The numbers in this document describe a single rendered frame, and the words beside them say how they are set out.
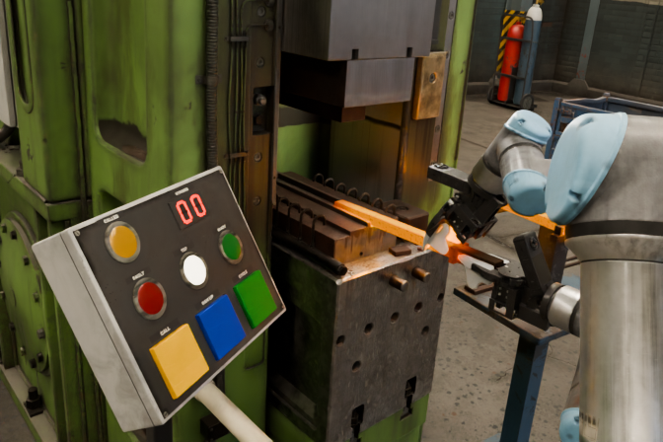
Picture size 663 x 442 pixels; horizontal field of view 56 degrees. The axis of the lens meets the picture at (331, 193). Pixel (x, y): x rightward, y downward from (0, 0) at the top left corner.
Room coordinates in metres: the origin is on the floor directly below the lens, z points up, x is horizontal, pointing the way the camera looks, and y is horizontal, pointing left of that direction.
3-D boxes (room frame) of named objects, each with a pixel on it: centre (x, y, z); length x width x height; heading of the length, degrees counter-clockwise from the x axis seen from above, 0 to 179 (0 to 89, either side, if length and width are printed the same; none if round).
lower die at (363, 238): (1.46, 0.05, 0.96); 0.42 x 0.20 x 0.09; 42
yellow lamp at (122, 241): (0.76, 0.28, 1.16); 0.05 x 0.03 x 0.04; 132
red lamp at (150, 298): (0.74, 0.24, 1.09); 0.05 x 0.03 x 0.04; 132
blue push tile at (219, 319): (0.82, 0.16, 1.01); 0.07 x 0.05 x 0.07; 157
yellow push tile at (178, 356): (0.72, 0.19, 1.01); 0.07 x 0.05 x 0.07; 157
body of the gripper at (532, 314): (1.02, -0.37, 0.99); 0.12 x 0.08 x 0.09; 42
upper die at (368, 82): (1.46, 0.05, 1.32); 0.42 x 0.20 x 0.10; 42
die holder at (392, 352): (1.50, 0.02, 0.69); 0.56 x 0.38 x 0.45; 42
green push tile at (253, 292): (0.91, 0.12, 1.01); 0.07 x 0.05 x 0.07; 157
